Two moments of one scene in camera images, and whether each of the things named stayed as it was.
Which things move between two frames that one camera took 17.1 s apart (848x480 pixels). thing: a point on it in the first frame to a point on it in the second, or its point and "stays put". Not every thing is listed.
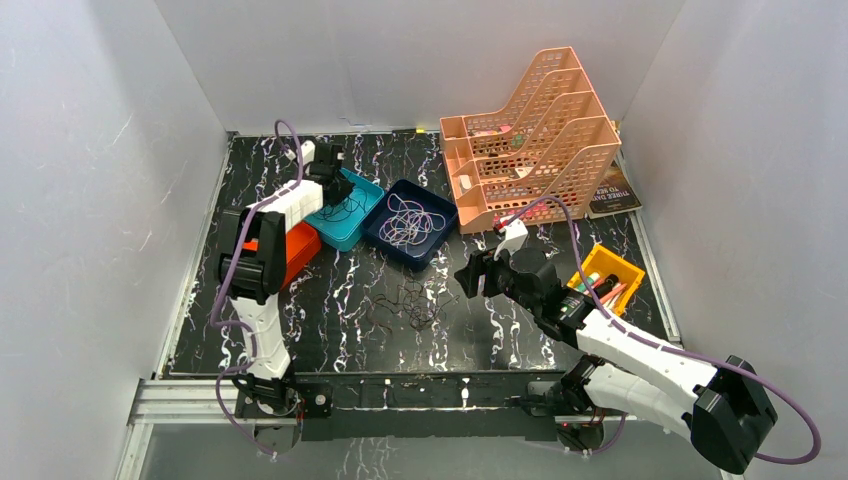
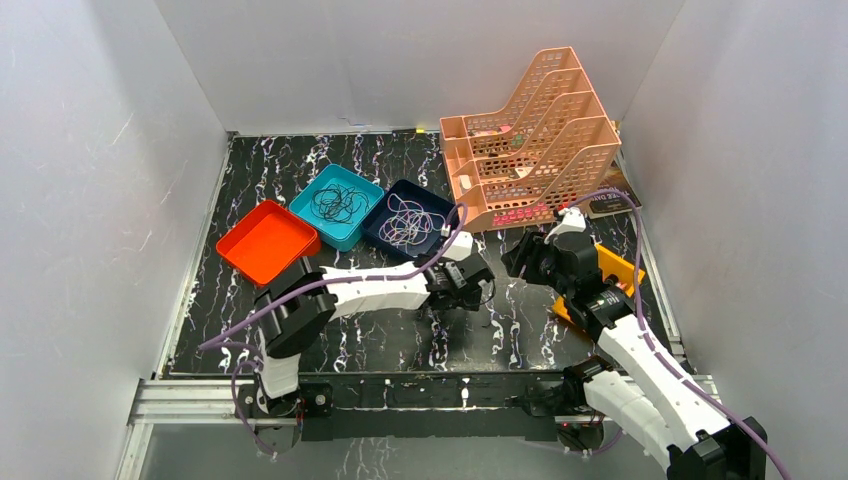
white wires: (410, 225) stays put
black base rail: (441, 404) stays put
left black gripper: (338, 187) to (474, 281)
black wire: (342, 209) stays put
